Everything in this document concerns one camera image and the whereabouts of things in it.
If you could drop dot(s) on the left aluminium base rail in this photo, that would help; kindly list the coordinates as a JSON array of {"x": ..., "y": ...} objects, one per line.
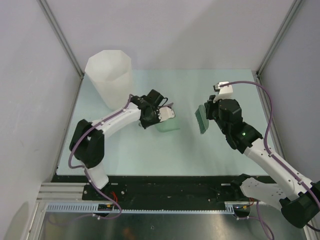
[{"x": 60, "y": 192}]

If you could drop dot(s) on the green plastic dustpan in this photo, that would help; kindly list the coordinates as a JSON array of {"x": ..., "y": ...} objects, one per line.
[{"x": 166, "y": 126}]

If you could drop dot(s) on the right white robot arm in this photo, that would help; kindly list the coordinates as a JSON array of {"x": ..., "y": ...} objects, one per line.
[{"x": 296, "y": 196}]

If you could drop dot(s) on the right aluminium side rail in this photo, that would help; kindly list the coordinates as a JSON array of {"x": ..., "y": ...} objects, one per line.
[{"x": 273, "y": 135}]

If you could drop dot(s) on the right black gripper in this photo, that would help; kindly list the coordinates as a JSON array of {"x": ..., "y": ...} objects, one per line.
[{"x": 209, "y": 105}]

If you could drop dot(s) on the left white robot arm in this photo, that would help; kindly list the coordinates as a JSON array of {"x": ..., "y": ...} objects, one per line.
[{"x": 87, "y": 146}]

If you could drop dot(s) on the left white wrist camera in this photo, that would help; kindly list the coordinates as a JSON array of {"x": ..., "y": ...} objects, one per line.
[{"x": 165, "y": 113}]

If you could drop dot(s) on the green hand brush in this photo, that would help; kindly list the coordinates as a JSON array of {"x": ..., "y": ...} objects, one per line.
[{"x": 201, "y": 118}]

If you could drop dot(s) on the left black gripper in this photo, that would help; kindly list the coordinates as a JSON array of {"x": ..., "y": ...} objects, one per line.
[{"x": 145, "y": 124}]

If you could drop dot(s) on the aluminium frame post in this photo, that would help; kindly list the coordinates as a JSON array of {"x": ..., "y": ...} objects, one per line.
[
  {"x": 48, "y": 13},
  {"x": 284, "y": 27}
]

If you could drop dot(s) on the left aluminium frame post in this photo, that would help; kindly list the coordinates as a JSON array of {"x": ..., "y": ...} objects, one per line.
[{"x": 48, "y": 13}]

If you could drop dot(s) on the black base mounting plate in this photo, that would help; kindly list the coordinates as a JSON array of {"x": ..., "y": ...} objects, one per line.
[{"x": 173, "y": 192}]

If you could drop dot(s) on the white faceted waste bin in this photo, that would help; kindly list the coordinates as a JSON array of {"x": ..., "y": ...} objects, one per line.
[{"x": 110, "y": 71}]

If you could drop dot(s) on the grey slotted cable duct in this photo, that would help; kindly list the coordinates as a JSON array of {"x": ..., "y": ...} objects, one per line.
[{"x": 227, "y": 208}]

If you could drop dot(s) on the right aluminium frame post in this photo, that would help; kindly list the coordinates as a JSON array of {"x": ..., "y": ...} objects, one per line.
[{"x": 284, "y": 27}]

